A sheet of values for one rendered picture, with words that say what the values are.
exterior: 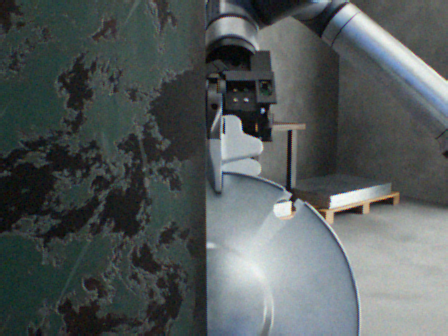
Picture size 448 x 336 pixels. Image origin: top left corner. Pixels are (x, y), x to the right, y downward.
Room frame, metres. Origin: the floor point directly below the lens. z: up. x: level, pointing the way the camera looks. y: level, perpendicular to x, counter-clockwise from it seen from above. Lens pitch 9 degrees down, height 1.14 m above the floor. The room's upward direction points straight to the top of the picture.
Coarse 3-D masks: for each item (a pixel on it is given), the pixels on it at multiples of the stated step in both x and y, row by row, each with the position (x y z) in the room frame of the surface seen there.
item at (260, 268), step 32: (224, 192) 0.45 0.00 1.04; (256, 192) 0.45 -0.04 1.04; (288, 192) 0.44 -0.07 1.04; (224, 224) 0.43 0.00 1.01; (256, 224) 0.43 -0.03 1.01; (288, 224) 0.42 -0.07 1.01; (320, 224) 0.42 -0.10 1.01; (224, 256) 0.41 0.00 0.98; (256, 256) 0.41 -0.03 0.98; (288, 256) 0.40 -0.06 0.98; (320, 256) 0.40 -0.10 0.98; (224, 288) 0.39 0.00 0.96; (256, 288) 0.38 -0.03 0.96; (288, 288) 0.38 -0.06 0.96; (320, 288) 0.38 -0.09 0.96; (352, 288) 0.38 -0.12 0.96; (224, 320) 0.37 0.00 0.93; (256, 320) 0.36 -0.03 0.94; (288, 320) 0.37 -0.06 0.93; (320, 320) 0.36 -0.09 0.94; (352, 320) 0.36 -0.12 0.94
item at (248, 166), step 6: (234, 162) 0.50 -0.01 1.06; (240, 162) 0.50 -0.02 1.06; (246, 162) 0.50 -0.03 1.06; (252, 162) 0.50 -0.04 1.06; (258, 162) 0.50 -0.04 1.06; (222, 168) 0.49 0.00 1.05; (228, 168) 0.49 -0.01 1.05; (234, 168) 0.50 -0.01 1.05; (240, 168) 0.50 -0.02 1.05; (246, 168) 0.50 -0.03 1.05; (252, 168) 0.50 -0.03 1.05; (258, 168) 0.50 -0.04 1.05
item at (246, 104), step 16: (208, 48) 0.59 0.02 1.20; (224, 48) 0.57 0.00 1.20; (240, 48) 0.57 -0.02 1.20; (224, 64) 0.57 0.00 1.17; (240, 64) 0.57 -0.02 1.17; (256, 64) 0.56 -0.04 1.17; (208, 80) 0.52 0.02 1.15; (224, 80) 0.53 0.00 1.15; (240, 80) 0.52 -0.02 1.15; (256, 80) 0.52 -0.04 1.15; (272, 80) 0.52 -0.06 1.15; (224, 96) 0.50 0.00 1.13; (240, 96) 0.52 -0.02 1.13; (256, 96) 0.50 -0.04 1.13; (272, 96) 0.50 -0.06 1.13; (224, 112) 0.51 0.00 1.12; (240, 112) 0.50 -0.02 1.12; (256, 112) 0.50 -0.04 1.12; (224, 128) 0.53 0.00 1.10; (256, 128) 0.56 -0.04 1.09; (272, 128) 0.52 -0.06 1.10
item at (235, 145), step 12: (228, 120) 0.49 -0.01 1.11; (228, 132) 0.48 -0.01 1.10; (240, 132) 0.48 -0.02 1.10; (216, 144) 0.46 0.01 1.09; (228, 144) 0.47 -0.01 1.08; (240, 144) 0.47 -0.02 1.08; (252, 144) 0.47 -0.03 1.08; (216, 156) 0.45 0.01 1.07; (228, 156) 0.46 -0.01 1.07; (240, 156) 0.46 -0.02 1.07; (252, 156) 0.46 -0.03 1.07; (216, 168) 0.45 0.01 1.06; (216, 180) 0.45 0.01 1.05; (216, 192) 0.45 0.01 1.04
